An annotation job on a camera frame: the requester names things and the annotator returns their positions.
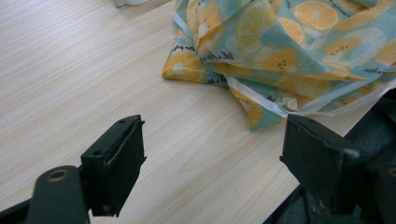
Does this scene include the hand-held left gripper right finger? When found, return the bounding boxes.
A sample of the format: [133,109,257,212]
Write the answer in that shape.
[278,113,375,217]

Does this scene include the citrus print cloth bag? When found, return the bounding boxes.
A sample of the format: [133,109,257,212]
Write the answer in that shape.
[162,0,396,132]

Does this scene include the white plastic tray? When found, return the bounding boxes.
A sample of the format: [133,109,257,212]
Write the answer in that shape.
[112,0,151,8]

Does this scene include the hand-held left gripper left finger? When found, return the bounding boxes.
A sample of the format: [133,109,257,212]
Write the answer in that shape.
[80,114,148,218]

